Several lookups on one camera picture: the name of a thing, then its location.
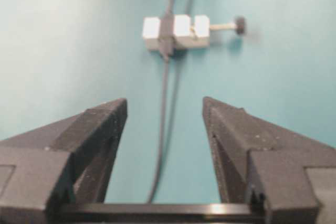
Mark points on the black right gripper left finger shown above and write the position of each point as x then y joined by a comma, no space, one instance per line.
67,161

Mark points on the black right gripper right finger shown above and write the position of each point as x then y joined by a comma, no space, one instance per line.
291,175

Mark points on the white female connector clamp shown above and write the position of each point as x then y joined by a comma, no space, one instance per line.
187,33

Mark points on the black clamp screw knob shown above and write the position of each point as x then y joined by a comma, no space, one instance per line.
238,26

